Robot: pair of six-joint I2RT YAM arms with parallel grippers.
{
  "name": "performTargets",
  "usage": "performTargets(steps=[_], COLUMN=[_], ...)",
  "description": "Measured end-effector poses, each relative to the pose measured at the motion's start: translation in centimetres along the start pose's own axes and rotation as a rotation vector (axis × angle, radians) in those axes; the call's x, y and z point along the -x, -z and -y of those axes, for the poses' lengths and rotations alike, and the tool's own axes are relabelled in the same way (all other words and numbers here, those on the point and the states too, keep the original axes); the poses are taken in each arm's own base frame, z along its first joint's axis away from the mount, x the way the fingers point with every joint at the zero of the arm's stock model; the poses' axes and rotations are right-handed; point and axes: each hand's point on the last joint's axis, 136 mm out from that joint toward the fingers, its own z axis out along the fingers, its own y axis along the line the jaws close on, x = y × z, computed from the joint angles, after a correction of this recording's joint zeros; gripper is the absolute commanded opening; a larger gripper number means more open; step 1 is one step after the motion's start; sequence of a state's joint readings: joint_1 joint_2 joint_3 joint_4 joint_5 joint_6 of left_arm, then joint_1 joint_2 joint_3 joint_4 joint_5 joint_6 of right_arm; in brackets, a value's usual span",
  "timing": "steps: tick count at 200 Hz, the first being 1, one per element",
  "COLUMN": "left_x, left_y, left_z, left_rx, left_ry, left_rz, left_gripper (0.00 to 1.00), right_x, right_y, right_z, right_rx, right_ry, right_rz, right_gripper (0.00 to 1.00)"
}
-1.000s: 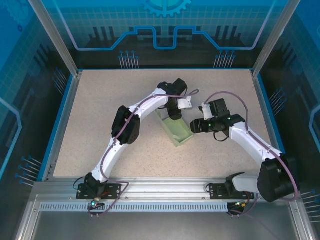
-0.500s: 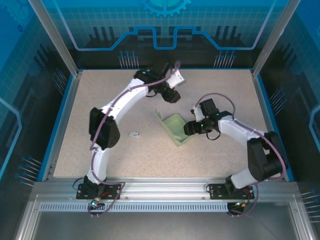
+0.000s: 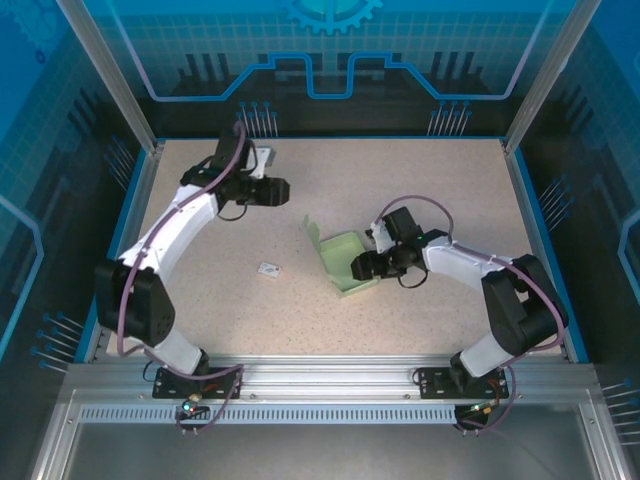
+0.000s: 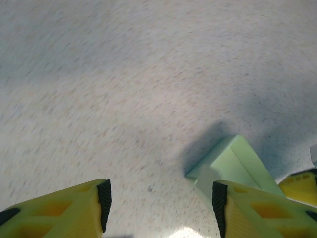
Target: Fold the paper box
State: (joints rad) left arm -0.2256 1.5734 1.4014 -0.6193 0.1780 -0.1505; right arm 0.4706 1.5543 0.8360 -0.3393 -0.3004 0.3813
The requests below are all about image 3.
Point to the small white card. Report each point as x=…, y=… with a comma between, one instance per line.
x=269, y=269

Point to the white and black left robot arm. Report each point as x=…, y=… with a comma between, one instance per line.
x=185, y=220

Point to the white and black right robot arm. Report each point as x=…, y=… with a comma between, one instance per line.
x=460, y=265

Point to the aluminium lower tray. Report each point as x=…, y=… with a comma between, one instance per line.
x=320, y=450

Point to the aluminium frame rail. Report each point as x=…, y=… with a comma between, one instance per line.
x=325, y=375

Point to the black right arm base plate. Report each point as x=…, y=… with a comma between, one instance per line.
x=432, y=382

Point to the blue table edge strip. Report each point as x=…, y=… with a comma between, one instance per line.
x=125, y=210
x=535, y=200

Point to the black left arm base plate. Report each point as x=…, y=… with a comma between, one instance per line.
x=225, y=385

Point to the small connector board with LED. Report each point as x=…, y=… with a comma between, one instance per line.
x=190, y=406
x=482, y=409

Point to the aluminium corner post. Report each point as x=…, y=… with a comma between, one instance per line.
x=545, y=75
x=115, y=75

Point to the light green paper box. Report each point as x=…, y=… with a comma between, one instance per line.
x=345, y=265

